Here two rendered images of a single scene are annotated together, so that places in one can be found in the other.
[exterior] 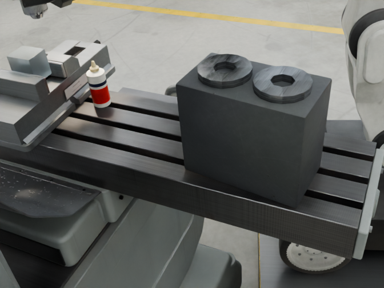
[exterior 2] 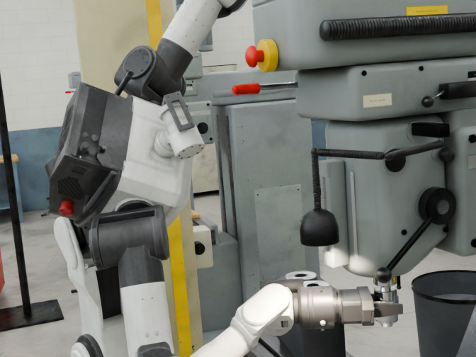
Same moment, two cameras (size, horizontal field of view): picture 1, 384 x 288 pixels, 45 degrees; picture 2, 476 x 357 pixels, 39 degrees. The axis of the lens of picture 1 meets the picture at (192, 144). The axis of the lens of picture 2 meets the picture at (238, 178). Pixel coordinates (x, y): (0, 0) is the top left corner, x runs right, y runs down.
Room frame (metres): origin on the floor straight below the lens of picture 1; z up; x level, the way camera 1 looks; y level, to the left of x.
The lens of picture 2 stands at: (2.04, 0.95, 1.73)
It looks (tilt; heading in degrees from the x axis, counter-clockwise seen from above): 9 degrees down; 222
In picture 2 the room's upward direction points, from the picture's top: 4 degrees counter-clockwise
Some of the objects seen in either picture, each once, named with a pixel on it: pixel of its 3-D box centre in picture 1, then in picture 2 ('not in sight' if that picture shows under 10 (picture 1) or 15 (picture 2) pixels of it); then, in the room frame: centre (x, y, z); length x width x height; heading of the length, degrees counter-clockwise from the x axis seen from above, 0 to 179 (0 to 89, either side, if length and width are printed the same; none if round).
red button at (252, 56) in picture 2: not in sight; (255, 56); (1.09, 0.16, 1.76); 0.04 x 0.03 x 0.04; 62
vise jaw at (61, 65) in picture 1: (48, 62); not in sight; (0.95, 0.31, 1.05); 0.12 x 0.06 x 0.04; 63
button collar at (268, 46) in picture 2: not in sight; (267, 55); (1.07, 0.17, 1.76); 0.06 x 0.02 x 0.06; 62
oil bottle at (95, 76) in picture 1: (98, 83); not in sight; (0.89, 0.20, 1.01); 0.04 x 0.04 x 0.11
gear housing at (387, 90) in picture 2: not in sight; (394, 87); (0.83, 0.30, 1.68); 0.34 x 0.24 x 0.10; 152
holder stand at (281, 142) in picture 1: (252, 124); (309, 314); (0.63, -0.11, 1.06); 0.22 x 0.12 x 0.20; 55
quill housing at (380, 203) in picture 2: not in sight; (382, 193); (0.86, 0.28, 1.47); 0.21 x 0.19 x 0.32; 62
